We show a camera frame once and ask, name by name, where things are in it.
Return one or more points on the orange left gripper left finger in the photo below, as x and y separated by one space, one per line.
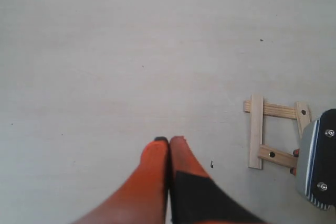
143 196

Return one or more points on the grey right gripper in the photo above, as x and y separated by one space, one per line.
315 172

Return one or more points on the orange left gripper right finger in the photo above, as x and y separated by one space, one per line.
195 197

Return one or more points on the wooden stick with screws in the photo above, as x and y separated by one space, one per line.
303 116

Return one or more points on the plain wooden stick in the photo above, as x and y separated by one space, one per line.
256 130

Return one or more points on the horizontal wooden stick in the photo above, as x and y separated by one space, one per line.
278 110

